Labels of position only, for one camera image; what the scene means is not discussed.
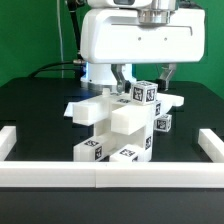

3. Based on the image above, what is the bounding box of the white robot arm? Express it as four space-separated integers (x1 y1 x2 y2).
65 0 205 92

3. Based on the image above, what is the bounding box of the white chair seat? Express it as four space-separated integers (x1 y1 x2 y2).
93 120 153 162

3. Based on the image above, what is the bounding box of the white tagged cube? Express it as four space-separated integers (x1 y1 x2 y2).
154 114 172 132
131 81 158 105

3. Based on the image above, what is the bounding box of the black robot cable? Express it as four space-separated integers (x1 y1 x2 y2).
27 0 88 80

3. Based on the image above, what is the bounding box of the white marker sheet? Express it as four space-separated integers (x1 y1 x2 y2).
64 102 76 117

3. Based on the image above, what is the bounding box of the white U-shaped barrier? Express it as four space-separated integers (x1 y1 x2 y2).
0 126 224 188

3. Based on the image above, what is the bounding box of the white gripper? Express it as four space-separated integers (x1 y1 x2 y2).
80 8 205 94

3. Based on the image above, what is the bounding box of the white chair back frame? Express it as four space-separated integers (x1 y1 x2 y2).
72 88 184 135

